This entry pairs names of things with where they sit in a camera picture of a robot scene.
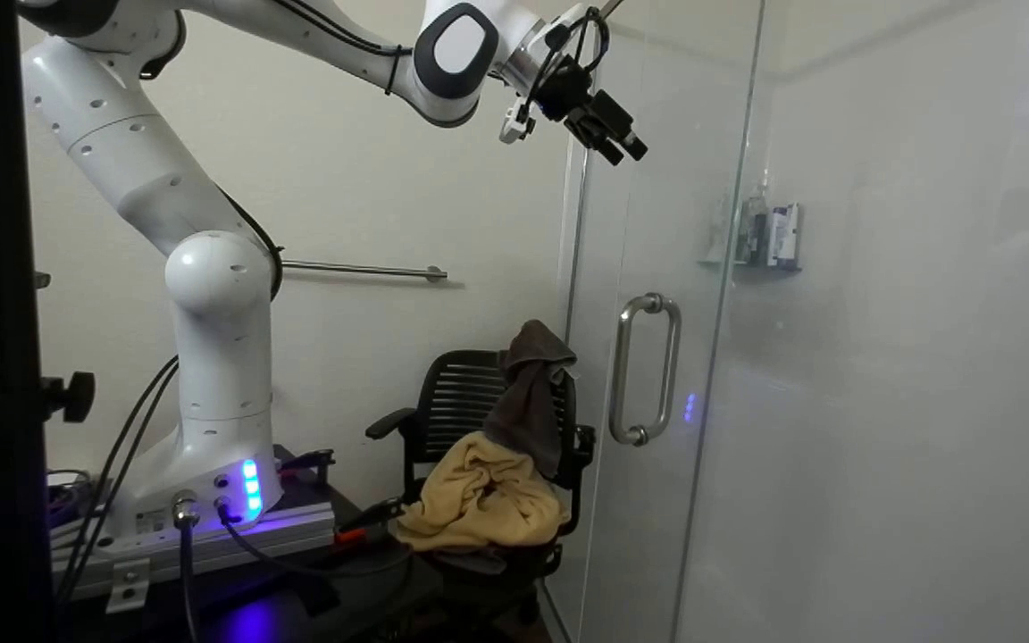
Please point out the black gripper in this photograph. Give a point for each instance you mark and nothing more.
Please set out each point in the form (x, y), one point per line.
(580, 103)

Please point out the glass shower door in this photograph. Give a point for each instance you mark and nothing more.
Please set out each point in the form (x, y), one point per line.
(659, 217)

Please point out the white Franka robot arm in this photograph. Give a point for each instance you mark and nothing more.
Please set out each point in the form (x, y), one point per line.
(224, 360)

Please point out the clear soap bottle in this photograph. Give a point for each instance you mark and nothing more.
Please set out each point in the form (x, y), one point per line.
(757, 233)

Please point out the small shower shelf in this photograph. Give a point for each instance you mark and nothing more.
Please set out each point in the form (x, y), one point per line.
(766, 274)

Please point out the brown towel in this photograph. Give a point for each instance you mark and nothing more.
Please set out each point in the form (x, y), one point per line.
(535, 398)

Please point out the black mesh office chair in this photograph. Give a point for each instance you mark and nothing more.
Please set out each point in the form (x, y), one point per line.
(448, 398)

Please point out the yellow towel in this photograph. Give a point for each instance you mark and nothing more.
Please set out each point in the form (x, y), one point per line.
(483, 496)

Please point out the fixed glass shower panel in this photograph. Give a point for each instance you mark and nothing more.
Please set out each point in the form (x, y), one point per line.
(919, 395)

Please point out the orange and black clamp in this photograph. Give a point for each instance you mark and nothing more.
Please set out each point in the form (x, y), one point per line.
(358, 535)

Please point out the black round knob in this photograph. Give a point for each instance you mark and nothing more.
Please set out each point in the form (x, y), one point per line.
(72, 398)

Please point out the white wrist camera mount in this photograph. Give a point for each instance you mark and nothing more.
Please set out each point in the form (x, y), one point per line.
(526, 74)

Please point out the metal wall towel bar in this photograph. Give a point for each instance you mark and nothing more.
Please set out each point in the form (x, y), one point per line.
(372, 274)

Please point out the black metal stand post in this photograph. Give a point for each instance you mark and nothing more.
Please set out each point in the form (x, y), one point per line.
(9, 299)

